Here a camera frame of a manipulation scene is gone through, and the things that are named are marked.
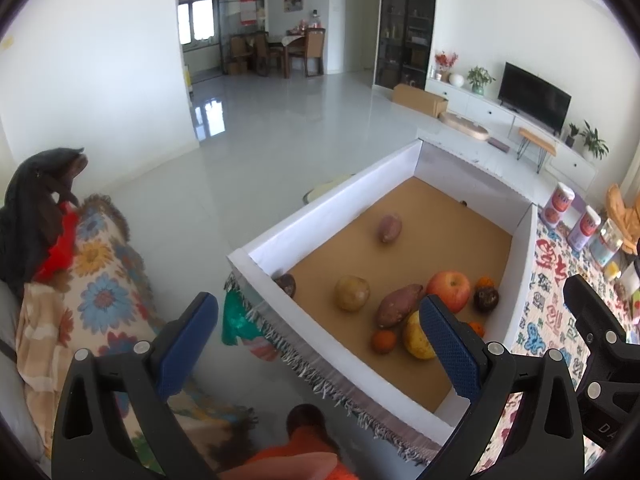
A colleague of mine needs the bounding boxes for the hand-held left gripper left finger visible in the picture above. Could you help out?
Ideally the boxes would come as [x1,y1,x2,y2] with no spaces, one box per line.
[51,291,219,480]

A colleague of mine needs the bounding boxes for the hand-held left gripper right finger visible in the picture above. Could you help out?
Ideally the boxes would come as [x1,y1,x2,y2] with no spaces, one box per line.
[415,294,586,480]

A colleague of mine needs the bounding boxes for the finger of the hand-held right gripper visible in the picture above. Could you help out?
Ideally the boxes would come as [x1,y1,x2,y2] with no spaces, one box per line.
[563,274,632,361]

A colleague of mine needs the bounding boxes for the red apple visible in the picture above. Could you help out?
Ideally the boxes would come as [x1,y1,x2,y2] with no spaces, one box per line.
[426,270,472,315]

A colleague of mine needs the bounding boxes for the smooth dark purple passion fruit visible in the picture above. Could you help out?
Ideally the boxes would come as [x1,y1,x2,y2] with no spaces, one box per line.
[473,286,501,313]

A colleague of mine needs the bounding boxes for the long sweet potato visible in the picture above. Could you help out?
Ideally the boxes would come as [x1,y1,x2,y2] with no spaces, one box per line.
[375,283,425,330]

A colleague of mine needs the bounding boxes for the yellow-brown round fruit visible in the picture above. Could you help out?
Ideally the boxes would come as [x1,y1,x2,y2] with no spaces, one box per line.
[334,276,371,312]

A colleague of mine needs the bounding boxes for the white cardboard box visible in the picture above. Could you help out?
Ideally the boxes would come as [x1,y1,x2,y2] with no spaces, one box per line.
[226,139,538,446]

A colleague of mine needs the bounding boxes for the yellow pear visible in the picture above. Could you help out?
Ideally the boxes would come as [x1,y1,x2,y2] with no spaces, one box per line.
[403,310,441,361]

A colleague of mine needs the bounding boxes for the clear jar with black lid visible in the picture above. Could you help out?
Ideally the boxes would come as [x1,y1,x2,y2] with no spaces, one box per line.
[620,260,640,306]

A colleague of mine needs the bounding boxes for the printed woven tablecloth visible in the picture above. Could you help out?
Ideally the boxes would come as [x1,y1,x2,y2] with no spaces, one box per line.
[221,205,640,476]

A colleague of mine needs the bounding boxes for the clear jar with blue label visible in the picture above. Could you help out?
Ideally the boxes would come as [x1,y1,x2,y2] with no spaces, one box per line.
[590,218,625,267]

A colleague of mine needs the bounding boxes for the red label can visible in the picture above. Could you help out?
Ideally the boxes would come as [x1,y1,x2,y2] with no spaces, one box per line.
[541,182,573,226]
[566,206,602,252]

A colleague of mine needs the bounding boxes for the floral sofa blanket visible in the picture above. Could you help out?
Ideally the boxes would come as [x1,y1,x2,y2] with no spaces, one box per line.
[15,194,261,466]

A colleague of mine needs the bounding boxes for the short sweet potato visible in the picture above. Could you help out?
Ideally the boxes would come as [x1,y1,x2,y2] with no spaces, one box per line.
[376,212,404,244]

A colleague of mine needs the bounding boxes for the dark brown slipper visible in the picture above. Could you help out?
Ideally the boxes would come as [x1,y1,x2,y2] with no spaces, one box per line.
[286,404,333,448]

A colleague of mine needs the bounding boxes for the red cloth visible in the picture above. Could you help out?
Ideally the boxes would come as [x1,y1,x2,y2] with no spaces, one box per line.
[32,200,81,281]

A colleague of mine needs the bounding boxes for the orange trouser leg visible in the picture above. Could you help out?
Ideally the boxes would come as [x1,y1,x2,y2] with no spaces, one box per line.
[245,440,361,480]

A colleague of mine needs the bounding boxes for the leafy potted plant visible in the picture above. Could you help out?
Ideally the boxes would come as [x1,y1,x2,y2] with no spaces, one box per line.
[580,120,610,161]

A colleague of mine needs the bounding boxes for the grey cushion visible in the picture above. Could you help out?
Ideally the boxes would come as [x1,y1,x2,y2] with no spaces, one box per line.
[0,280,46,461]

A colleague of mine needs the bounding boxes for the black garment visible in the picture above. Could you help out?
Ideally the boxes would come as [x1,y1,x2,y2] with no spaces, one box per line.
[0,146,88,301]

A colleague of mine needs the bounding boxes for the black television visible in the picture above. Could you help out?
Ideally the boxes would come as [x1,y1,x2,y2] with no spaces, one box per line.
[497,61,572,136]

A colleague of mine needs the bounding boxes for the oval wooden tray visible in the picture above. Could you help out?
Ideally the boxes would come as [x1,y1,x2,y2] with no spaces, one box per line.
[438,111,492,142]

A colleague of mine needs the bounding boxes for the white television cabinet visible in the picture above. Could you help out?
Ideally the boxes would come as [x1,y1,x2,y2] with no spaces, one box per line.
[425,77,598,191]

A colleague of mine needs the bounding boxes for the brown cardboard carton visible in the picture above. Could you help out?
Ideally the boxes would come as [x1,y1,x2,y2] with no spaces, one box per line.
[392,83,449,119]

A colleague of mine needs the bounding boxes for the green potted plant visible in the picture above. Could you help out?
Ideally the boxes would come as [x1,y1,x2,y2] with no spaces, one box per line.
[466,65,496,97]

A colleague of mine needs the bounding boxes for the red flowers in vase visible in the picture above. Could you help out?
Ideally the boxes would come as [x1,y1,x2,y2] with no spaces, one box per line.
[434,51,459,82]

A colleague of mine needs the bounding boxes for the wooden dining table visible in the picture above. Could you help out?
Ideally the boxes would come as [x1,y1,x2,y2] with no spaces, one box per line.
[272,32,308,79]

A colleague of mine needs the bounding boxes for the sliding glass doors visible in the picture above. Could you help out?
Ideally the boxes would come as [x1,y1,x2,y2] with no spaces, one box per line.
[177,0,266,83]

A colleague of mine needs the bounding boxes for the dark glass display cabinet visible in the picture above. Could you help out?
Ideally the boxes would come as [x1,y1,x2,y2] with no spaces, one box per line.
[374,0,438,92]

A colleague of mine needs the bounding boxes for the white door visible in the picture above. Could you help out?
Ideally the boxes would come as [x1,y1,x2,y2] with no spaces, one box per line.
[345,0,379,75]

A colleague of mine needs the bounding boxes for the wooden bench with wire legs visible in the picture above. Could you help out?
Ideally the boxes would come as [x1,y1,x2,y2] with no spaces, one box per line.
[515,127,557,173]

